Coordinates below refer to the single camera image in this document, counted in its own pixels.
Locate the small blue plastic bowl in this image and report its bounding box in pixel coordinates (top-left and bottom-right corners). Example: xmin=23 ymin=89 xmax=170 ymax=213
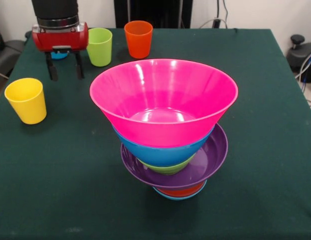
xmin=153 ymin=183 xmax=208 ymax=201

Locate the yellow plastic cup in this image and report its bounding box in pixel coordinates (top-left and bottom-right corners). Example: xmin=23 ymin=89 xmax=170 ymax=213
xmin=4 ymin=77 xmax=48 ymax=125

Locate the lime green plastic cup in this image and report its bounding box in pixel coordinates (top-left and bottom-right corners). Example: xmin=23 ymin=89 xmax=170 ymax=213
xmin=86 ymin=27 xmax=113 ymax=68

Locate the orange plastic bowl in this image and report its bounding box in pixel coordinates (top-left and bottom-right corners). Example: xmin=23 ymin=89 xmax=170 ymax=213
xmin=157 ymin=181 xmax=206 ymax=198

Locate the large blue plastic bowl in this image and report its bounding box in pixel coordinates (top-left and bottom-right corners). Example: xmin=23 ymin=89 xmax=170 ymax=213
xmin=111 ymin=123 xmax=216 ymax=168

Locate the dark green tablecloth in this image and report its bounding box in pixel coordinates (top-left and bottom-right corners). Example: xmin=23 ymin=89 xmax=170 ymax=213
xmin=0 ymin=26 xmax=311 ymax=240

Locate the black chair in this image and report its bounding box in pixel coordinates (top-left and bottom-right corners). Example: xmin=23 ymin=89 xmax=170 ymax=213
xmin=0 ymin=17 xmax=30 ymax=78

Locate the purple plastic bowl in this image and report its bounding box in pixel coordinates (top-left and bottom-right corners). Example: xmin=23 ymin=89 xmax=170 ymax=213
xmin=121 ymin=122 xmax=229 ymax=191

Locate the small green plastic bowl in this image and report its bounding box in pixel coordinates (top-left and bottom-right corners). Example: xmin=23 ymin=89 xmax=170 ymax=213
xmin=137 ymin=153 xmax=196 ymax=176

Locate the blue cable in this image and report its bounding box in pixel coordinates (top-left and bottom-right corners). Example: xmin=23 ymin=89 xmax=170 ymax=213
xmin=295 ymin=49 xmax=311 ymax=85

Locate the blue plastic cup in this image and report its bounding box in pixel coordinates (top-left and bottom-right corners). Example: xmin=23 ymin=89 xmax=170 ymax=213
xmin=50 ymin=51 xmax=70 ymax=60

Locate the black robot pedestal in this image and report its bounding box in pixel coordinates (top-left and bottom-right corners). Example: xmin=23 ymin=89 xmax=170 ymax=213
xmin=115 ymin=0 xmax=193 ymax=29

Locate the orange plastic cup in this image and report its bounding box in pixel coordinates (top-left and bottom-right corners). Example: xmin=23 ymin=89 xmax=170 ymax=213
xmin=124 ymin=20 xmax=154 ymax=60

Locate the black equipment base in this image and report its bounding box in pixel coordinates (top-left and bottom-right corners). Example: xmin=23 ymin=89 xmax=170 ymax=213
xmin=286 ymin=34 xmax=311 ymax=83

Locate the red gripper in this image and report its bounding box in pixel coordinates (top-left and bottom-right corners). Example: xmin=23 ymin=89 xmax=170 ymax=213
xmin=32 ymin=21 xmax=89 ymax=82

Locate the large pink plastic bowl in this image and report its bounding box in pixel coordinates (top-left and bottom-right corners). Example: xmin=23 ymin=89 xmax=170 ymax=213
xmin=89 ymin=58 xmax=239 ymax=148

